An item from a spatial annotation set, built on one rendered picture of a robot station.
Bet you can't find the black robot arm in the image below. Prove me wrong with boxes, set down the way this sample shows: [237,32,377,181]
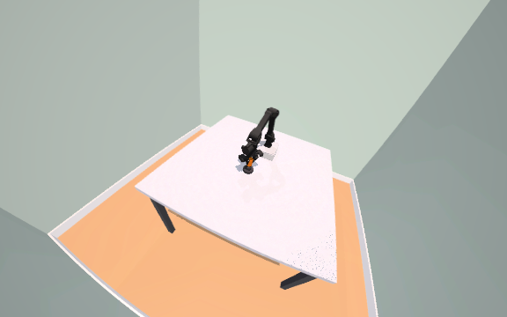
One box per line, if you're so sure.
[241,107,279,155]

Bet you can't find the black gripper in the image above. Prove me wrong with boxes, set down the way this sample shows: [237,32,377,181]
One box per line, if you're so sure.
[238,149,263,165]

